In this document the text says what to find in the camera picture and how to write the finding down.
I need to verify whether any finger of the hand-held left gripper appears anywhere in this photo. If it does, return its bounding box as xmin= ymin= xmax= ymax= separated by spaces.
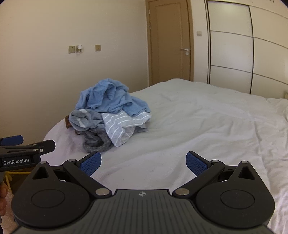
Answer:
xmin=0 ymin=135 xmax=24 ymax=146
xmin=0 ymin=139 xmax=56 ymax=156

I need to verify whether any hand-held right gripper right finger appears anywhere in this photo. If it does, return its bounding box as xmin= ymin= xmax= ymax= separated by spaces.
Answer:
xmin=172 ymin=151 xmax=256 ymax=199

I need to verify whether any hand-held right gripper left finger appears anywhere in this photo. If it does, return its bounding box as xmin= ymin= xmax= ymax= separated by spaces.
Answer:
xmin=32 ymin=151 xmax=113 ymax=199

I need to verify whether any blue t-shirt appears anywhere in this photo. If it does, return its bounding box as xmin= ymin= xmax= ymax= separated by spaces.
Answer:
xmin=75 ymin=78 xmax=152 ymax=117

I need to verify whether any person's left hand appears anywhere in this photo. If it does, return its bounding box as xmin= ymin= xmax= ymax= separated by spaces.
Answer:
xmin=0 ymin=180 xmax=8 ymax=217

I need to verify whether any yellow rack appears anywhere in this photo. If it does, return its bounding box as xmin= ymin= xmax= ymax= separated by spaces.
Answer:
xmin=4 ymin=170 xmax=32 ymax=188

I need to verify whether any dark grey garment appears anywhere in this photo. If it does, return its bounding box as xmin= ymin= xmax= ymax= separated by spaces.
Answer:
xmin=82 ymin=128 xmax=115 ymax=153

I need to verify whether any brown garment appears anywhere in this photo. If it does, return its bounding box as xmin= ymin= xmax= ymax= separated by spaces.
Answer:
xmin=65 ymin=115 xmax=81 ymax=136

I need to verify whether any grey-blue striped garment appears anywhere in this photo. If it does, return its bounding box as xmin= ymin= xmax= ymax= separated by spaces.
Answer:
xmin=69 ymin=109 xmax=105 ymax=132

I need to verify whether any light grey striped garment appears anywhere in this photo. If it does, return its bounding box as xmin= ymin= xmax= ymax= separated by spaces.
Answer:
xmin=101 ymin=111 xmax=152 ymax=147

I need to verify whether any white bed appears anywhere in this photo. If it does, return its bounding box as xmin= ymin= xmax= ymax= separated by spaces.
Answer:
xmin=42 ymin=78 xmax=288 ymax=234

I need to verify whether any white wardrobe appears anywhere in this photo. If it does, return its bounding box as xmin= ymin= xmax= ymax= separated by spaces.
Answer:
xmin=204 ymin=0 xmax=288 ymax=95

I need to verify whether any brown wooden door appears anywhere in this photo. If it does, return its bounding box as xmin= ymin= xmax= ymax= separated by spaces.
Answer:
xmin=145 ymin=0 xmax=194 ymax=87

